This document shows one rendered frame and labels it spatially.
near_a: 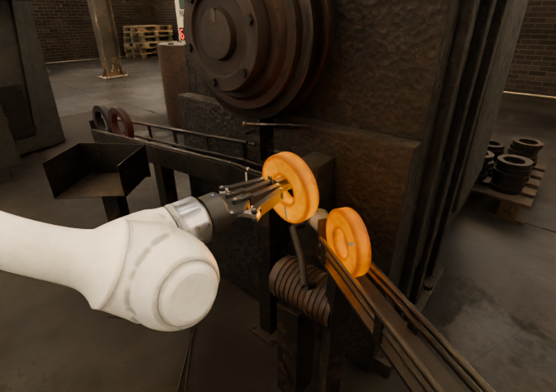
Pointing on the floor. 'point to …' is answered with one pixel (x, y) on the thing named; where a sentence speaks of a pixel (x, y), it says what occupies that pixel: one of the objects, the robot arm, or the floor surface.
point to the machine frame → (374, 127)
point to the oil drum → (173, 78)
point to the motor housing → (297, 321)
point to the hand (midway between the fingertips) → (288, 181)
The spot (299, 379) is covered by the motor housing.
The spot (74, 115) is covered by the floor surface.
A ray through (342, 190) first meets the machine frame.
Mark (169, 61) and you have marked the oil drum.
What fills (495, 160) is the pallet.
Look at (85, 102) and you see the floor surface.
